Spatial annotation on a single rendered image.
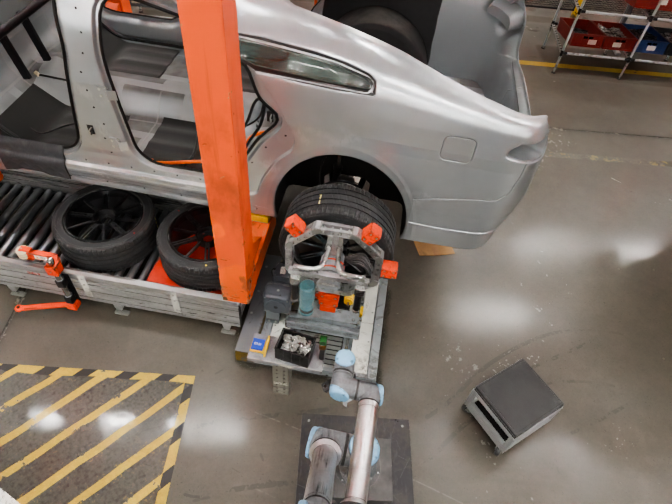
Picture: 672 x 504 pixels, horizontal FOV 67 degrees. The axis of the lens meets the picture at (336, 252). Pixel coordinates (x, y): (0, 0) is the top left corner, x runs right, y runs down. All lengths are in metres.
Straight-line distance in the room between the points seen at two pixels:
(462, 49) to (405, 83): 1.83
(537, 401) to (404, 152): 1.63
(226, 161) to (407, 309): 1.98
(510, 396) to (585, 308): 1.31
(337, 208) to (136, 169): 1.33
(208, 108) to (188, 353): 1.88
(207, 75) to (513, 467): 2.72
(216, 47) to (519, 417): 2.45
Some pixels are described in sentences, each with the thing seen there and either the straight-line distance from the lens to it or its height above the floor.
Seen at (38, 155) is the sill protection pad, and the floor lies 0.92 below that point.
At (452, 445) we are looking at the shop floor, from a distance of 3.39.
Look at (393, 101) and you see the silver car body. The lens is 2.61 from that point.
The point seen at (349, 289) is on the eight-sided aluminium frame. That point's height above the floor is 0.64.
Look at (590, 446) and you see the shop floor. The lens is 3.73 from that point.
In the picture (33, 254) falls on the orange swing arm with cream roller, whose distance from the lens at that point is 3.70.
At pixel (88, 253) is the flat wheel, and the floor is 0.48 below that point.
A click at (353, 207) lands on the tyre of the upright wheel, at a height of 1.17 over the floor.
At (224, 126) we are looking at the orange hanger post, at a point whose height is 1.78.
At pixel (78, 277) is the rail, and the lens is 3.63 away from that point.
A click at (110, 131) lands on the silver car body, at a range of 3.26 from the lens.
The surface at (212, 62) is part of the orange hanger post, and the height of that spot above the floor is 2.05.
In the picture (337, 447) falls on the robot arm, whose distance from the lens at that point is 2.52.
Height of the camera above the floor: 3.05
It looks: 49 degrees down
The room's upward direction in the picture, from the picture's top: 7 degrees clockwise
